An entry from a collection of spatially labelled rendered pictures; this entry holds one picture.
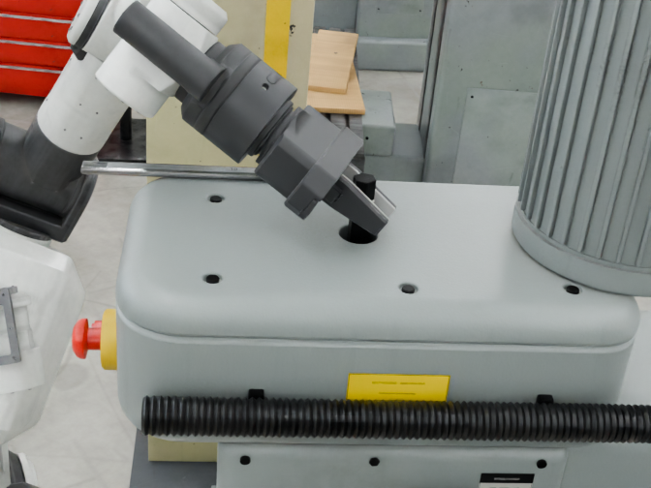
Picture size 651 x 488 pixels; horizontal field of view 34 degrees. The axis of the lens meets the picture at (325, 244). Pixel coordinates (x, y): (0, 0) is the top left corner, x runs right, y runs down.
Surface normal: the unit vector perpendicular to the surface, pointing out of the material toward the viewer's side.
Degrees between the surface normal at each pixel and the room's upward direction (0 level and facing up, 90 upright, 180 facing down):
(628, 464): 90
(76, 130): 102
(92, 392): 0
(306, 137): 30
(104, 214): 0
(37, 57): 90
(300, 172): 90
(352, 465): 90
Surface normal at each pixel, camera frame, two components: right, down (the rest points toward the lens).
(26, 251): 0.51, -0.65
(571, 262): -0.62, 0.36
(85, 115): -0.04, 0.68
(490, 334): 0.08, 0.37
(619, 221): -0.36, 0.45
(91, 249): 0.08, -0.86
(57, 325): 0.89, 0.22
